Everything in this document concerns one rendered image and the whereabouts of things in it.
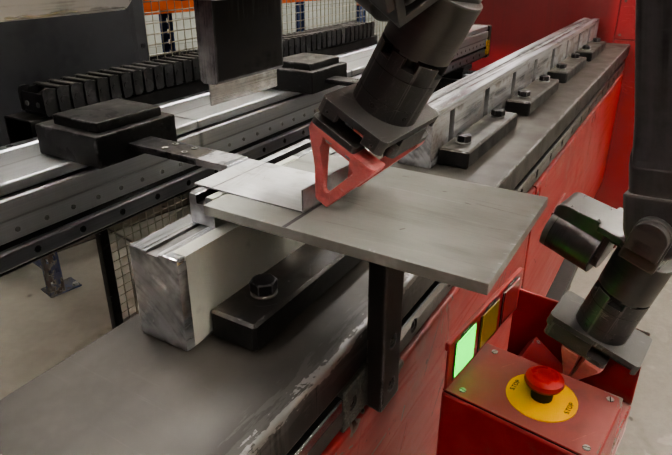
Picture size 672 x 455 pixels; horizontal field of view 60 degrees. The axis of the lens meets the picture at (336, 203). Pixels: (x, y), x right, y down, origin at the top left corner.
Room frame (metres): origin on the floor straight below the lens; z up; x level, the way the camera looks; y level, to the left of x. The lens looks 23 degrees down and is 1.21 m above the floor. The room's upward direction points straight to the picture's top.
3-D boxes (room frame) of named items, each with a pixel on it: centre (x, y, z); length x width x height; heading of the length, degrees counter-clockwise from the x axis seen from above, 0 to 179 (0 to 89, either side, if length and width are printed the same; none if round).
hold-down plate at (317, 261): (0.57, 0.02, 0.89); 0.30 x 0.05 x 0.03; 149
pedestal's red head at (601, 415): (0.52, -0.24, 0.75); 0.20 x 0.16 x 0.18; 142
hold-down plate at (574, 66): (1.74, -0.69, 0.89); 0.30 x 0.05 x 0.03; 149
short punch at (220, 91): (0.57, 0.09, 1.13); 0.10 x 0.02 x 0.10; 149
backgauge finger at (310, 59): (1.02, -0.01, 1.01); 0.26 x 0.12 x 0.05; 59
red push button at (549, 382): (0.48, -0.22, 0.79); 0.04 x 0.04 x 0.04
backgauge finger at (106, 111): (0.65, 0.22, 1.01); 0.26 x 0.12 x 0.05; 59
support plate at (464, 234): (0.49, -0.04, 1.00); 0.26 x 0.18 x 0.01; 59
